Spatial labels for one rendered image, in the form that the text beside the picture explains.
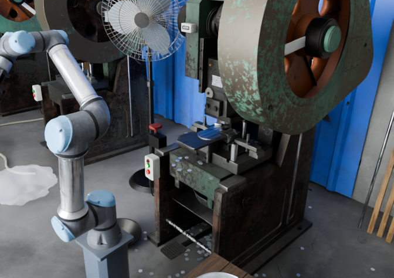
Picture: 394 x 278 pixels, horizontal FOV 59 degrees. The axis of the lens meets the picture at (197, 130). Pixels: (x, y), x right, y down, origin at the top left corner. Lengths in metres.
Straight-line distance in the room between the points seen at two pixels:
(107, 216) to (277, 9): 1.04
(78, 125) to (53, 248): 1.30
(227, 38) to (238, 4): 0.12
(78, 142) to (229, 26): 0.65
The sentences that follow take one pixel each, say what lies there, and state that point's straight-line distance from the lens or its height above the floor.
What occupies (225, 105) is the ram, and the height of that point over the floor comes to 0.95.
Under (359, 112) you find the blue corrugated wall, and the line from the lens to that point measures 2.74.
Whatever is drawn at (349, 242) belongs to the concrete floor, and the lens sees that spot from 2.56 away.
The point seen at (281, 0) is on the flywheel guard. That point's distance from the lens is 1.24.
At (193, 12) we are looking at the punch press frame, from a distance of 1.78.
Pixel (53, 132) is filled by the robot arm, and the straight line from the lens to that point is 1.24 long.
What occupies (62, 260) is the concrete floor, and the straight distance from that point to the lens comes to 2.31.
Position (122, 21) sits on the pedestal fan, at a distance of 2.45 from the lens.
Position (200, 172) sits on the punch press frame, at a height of 0.63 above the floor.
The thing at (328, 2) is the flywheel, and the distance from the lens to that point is 1.70.
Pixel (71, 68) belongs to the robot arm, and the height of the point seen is 1.21.
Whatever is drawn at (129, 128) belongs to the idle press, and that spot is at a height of 0.21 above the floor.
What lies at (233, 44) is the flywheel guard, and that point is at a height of 1.33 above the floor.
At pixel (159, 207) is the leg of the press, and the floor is 0.29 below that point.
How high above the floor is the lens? 1.51
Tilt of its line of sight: 23 degrees down
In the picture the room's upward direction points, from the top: 2 degrees clockwise
